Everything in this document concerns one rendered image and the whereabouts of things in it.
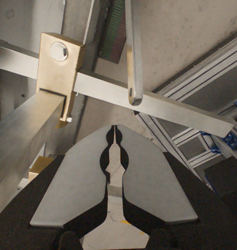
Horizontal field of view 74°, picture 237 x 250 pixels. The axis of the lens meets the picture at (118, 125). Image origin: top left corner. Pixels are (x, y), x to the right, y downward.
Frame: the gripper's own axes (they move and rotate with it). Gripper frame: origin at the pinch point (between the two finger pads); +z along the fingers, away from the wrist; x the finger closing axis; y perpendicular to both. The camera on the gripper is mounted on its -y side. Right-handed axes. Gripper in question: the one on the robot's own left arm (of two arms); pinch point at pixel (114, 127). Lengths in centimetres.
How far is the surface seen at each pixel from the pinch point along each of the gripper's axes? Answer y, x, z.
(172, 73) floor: 17, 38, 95
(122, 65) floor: 11, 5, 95
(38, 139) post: 2.5, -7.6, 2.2
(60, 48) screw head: -5.0, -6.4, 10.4
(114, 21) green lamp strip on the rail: -8.4, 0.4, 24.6
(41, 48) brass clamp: -5.0, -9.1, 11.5
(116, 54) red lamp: -2.8, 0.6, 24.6
